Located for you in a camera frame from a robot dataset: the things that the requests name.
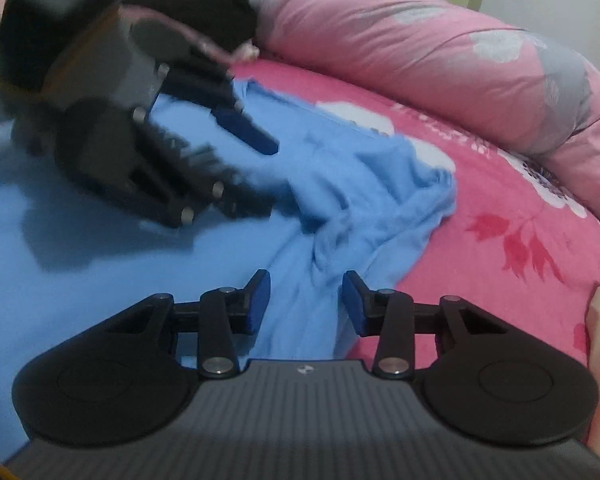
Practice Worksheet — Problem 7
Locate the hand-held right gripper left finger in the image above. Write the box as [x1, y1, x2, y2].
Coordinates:
[102, 269, 272, 380]

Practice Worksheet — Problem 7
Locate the pink grey floral duvet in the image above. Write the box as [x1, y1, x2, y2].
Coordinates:
[172, 0, 600, 234]

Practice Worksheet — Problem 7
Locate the pink floral blanket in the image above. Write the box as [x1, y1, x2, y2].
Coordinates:
[230, 57, 600, 461]

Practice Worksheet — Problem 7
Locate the black garment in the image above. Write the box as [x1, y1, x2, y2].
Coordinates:
[125, 0, 259, 54]

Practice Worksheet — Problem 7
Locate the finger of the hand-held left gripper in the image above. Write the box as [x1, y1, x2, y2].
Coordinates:
[129, 108, 276, 229]
[152, 59, 282, 157]

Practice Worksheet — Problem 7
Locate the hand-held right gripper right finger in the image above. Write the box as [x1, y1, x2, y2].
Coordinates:
[340, 269, 510, 380]

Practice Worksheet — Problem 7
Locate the blue t-shirt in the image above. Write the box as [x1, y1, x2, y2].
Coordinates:
[0, 77, 459, 461]

